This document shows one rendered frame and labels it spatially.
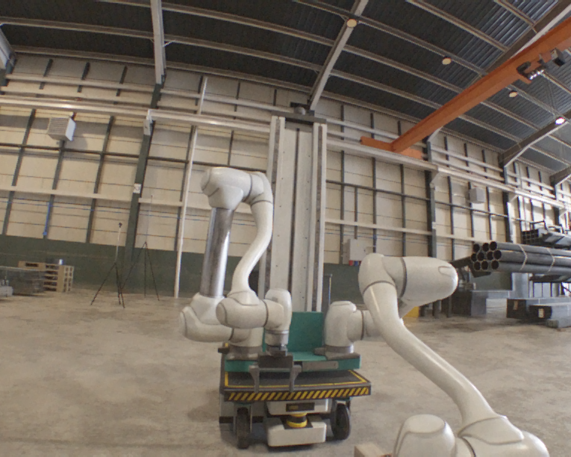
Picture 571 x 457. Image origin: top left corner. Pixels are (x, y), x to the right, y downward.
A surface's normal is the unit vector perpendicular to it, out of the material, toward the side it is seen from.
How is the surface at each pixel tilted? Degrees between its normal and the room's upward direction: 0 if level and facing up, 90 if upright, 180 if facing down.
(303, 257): 90
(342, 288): 90
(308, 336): 90
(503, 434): 31
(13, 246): 90
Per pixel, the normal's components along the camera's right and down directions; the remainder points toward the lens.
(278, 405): 0.22, -0.14
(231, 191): 0.52, 0.16
